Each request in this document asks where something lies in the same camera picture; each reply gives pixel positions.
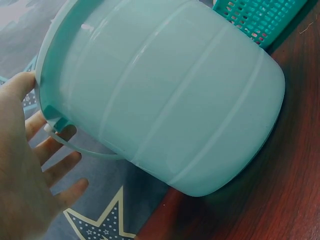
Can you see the person's left hand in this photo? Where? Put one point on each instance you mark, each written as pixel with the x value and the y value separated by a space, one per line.
pixel 17 160

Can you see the light teal plastic bucket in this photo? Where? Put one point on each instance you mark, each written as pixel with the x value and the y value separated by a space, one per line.
pixel 160 100

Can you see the teal perforated plastic basket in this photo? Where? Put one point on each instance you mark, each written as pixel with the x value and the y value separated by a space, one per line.
pixel 260 17

